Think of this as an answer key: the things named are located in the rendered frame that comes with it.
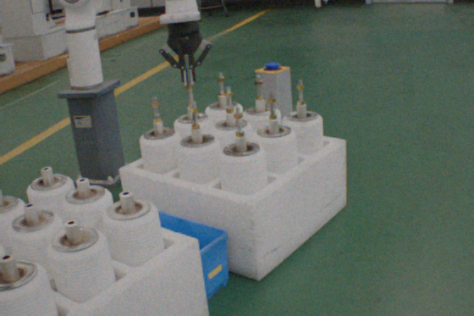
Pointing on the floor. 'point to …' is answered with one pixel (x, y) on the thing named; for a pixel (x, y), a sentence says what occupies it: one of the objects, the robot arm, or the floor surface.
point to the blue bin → (218, 256)
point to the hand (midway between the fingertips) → (188, 76)
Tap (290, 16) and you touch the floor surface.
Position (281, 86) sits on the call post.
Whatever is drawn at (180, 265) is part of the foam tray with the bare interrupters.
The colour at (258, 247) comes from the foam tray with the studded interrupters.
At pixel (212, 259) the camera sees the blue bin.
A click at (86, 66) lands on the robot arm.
